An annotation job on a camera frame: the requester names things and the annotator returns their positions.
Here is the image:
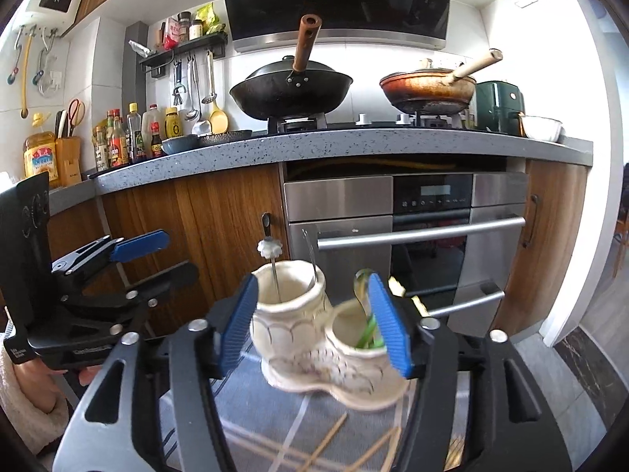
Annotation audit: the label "dark metal spoon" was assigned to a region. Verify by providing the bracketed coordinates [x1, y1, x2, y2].
[353, 269, 373, 319]

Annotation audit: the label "silver flower-end spoon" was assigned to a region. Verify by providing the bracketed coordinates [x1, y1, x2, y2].
[257, 236, 283, 302]

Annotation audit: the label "beige chopstick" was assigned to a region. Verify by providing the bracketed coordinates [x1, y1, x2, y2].
[344, 426, 399, 472]
[298, 412, 348, 472]
[379, 426, 402, 472]

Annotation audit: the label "gold fork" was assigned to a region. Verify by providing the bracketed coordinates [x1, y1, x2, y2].
[443, 436, 465, 471]

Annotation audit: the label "yellow plastic tongs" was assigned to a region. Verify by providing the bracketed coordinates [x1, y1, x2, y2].
[355, 276, 428, 350]

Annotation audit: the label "silver steel fork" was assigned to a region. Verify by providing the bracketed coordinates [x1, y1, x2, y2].
[302, 228, 318, 287]

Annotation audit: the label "person's left hand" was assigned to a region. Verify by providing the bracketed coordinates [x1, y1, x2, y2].
[8, 352, 105, 416]

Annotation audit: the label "cream floral ceramic utensil holder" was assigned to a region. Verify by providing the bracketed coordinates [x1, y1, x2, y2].
[250, 260, 409, 411]

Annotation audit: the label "stainless steel built-in oven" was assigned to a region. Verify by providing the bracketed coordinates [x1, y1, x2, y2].
[283, 171, 529, 337]

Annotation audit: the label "wooden cabinet door left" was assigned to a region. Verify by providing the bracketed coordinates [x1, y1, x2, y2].
[48, 164, 287, 336]

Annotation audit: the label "wooden cabinet door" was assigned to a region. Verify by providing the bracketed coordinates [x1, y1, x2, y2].
[493, 160, 589, 336]
[48, 164, 287, 336]

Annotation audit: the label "grey checked table cloth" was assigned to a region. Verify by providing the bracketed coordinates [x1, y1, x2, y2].
[156, 337, 474, 472]

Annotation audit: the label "wooden knife block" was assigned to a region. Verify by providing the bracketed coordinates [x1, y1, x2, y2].
[55, 136, 81, 186]

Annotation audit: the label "yellow oil bottle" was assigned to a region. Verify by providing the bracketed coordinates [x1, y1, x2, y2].
[24, 112, 61, 189]

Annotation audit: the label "yellow hanging spatula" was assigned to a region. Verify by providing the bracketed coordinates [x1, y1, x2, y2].
[204, 49, 232, 135]

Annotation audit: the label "grey speckled countertop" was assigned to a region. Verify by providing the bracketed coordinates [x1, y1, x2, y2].
[49, 128, 594, 215]

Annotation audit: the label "wooden cabinet door right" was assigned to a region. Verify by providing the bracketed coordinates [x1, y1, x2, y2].
[493, 160, 589, 336]

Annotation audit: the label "brown frying pan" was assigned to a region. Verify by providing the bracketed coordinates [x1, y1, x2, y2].
[379, 48, 503, 116]

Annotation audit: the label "white bowl on counter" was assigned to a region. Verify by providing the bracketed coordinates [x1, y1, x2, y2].
[518, 113, 563, 143]

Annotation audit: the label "black range hood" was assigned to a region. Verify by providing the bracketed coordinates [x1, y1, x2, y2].
[225, 0, 451, 51]

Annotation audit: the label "black wall spice shelf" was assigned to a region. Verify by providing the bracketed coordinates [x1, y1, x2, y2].
[138, 32, 228, 74]

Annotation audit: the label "black wok wooden handle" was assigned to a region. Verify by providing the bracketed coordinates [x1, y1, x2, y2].
[229, 14, 353, 120]

